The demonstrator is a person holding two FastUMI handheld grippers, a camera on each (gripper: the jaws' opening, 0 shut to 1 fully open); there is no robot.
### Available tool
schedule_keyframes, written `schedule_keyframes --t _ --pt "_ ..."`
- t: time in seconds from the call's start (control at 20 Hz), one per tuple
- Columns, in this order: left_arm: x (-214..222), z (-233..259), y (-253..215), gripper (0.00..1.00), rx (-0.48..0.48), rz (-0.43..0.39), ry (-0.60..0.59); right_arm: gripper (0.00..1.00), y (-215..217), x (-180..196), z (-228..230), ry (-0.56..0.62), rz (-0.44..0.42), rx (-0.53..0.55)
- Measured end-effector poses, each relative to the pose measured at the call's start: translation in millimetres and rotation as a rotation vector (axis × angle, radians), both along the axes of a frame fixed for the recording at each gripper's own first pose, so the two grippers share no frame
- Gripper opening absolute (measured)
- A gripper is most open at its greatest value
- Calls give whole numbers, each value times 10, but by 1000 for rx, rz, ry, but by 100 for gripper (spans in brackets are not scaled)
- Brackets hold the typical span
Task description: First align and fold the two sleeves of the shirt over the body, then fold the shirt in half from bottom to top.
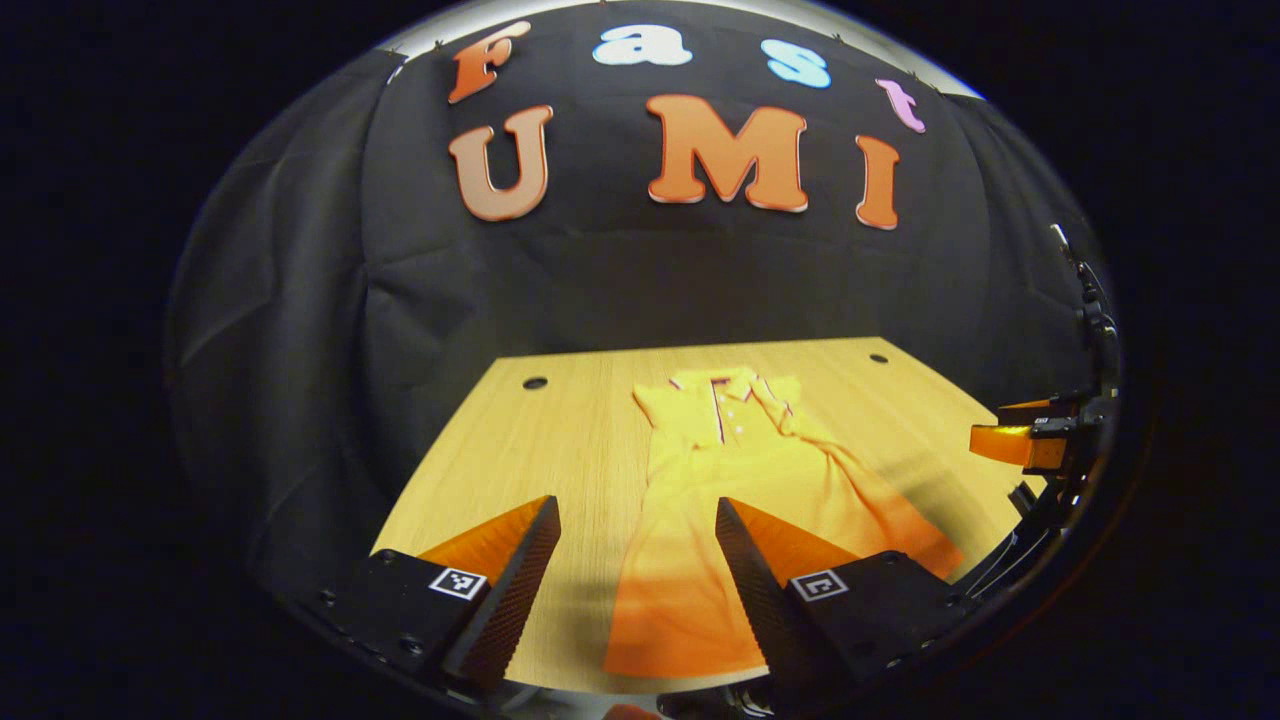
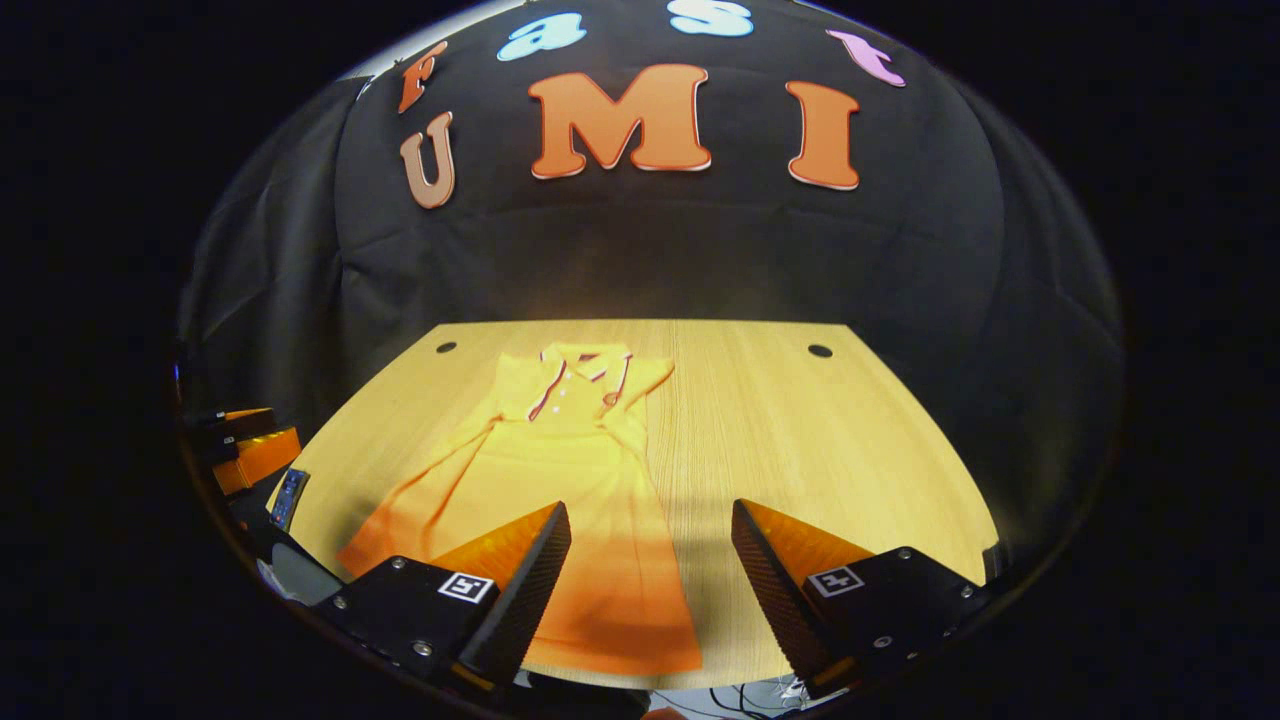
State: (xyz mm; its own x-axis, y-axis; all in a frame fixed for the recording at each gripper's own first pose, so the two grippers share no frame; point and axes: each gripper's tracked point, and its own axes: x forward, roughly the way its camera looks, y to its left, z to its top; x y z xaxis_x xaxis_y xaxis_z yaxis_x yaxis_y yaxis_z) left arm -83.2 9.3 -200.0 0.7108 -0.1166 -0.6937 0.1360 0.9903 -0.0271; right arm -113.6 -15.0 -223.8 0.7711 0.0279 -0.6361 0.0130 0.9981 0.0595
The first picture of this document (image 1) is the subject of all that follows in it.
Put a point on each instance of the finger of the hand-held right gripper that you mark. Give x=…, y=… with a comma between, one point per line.
x=1010, y=444
x=1025, y=410

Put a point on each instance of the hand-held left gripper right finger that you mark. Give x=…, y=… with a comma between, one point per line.
x=760, y=590

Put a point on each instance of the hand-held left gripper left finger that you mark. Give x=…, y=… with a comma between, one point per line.
x=525, y=580

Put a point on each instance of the orange T-shirt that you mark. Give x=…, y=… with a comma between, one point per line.
x=700, y=480

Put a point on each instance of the black backdrop cloth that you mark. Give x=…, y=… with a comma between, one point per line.
x=600, y=280

